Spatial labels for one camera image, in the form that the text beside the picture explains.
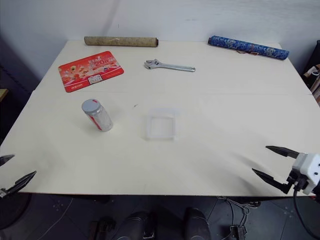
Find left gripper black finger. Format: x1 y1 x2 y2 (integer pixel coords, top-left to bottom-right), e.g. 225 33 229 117
4 170 37 195
0 154 16 167

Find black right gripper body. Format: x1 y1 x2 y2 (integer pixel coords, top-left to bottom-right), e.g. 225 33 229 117
286 170 311 195

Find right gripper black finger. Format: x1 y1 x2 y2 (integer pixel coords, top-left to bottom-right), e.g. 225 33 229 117
251 168 294 195
265 145 300 159

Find grey plastic container lid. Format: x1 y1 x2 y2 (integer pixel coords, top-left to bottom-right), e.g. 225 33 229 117
81 98 100 114

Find clear jar with grey lid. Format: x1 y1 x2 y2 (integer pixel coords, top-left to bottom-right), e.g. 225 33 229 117
81 98 114 133

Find clear square plastic container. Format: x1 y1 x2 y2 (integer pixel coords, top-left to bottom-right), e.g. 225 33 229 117
145 107 181 142

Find black round base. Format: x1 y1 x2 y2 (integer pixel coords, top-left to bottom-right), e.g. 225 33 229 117
0 192 32 230

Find black shelf with clutter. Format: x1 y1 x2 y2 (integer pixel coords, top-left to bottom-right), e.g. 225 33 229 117
301 39 320 103

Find blue patterned rolled scroll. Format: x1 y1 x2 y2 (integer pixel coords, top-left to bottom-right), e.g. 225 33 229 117
207 35 290 61

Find silver adjustable wrench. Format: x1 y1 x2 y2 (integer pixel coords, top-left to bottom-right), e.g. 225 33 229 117
143 58 196 73

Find brown rolled scroll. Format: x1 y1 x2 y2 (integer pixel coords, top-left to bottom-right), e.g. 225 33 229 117
83 36 160 48

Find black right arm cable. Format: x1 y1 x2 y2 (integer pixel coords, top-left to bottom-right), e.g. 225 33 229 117
292 187 320 240

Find white cable bundle under table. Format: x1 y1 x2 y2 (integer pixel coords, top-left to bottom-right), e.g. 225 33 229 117
216 196 262 240

